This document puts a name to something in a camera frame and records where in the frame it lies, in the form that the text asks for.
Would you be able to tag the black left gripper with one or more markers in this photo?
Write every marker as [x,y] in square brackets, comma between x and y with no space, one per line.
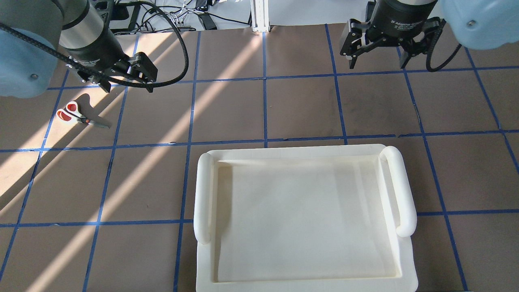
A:
[96,47]

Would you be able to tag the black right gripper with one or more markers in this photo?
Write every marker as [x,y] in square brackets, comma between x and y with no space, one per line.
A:
[399,18]

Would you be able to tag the red and white scissors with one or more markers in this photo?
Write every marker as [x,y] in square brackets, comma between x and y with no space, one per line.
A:
[71,114]

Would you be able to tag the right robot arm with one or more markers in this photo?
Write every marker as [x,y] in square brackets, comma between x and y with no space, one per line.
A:
[476,24]

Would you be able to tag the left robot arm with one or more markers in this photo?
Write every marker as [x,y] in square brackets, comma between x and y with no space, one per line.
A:
[32,31]

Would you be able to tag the white plastic tray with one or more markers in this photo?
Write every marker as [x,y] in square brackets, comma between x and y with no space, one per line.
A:
[304,219]

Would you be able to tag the aluminium frame post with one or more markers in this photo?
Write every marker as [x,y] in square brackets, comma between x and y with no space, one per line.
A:
[260,16]

